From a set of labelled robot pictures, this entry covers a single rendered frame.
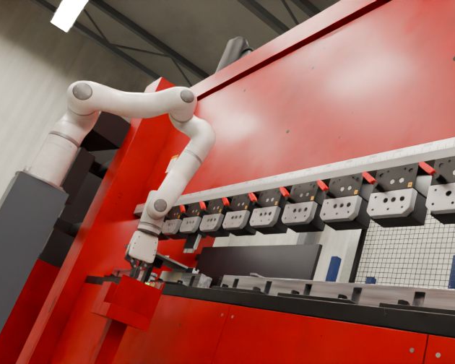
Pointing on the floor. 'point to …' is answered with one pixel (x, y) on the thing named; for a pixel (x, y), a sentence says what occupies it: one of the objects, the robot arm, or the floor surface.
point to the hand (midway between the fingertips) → (134, 274)
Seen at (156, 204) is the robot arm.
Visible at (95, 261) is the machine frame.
